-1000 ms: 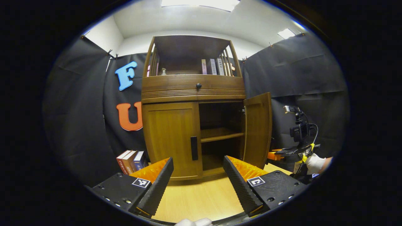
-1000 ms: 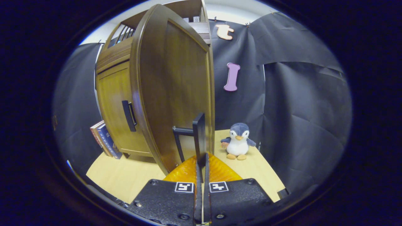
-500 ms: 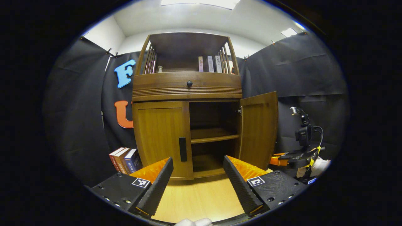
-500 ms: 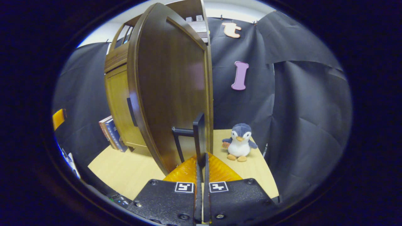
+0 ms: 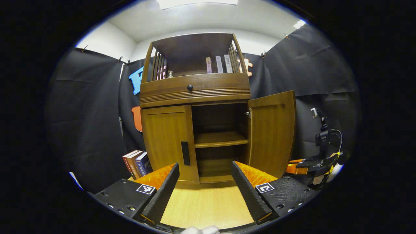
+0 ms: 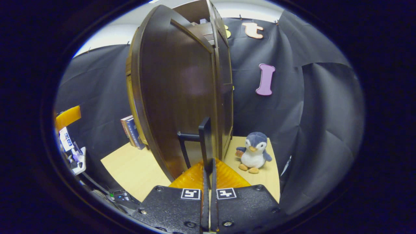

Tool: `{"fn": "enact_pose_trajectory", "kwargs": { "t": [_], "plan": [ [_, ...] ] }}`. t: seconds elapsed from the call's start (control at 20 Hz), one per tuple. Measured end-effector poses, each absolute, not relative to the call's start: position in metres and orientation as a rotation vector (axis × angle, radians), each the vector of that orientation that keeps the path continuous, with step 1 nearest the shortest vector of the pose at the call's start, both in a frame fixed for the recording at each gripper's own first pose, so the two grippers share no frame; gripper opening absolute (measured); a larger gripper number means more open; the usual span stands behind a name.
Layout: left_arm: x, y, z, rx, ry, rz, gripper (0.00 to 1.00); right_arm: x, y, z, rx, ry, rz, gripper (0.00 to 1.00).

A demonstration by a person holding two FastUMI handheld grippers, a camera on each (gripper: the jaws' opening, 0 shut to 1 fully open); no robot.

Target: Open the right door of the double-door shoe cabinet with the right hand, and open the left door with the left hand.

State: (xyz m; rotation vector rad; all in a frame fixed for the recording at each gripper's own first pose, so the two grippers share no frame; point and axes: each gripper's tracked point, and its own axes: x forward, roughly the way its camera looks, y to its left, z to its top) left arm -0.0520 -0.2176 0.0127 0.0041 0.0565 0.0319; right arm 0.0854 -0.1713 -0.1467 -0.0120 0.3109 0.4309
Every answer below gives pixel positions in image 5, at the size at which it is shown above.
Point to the red white book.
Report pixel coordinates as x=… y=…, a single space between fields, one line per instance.
x=127 y=162

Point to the grey book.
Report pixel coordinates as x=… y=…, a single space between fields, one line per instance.
x=219 y=65

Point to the brown book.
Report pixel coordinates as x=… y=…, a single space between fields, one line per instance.
x=133 y=164

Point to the wooden drawer with black knob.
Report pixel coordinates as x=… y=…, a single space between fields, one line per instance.
x=211 y=83

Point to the dark blue book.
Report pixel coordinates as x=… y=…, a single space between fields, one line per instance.
x=144 y=164

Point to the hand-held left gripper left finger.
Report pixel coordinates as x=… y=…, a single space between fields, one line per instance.
x=162 y=195

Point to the small pale bottle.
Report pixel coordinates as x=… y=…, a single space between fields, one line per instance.
x=170 y=74

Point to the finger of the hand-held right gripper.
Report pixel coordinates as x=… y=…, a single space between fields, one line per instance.
x=294 y=169
x=295 y=160

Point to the small ceiling light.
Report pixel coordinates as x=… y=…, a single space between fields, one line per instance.
x=299 y=24

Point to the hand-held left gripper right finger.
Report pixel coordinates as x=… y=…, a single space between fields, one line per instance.
x=248 y=195

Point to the black backdrop cloth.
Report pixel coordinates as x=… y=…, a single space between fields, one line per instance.
x=87 y=123

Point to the wooden shoe cabinet door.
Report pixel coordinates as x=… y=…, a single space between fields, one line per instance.
x=273 y=136
x=162 y=139

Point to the wooden double-door shoe cabinet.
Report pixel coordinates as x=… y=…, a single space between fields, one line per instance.
x=217 y=139

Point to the ceiling light panel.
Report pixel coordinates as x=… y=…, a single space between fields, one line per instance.
x=195 y=3

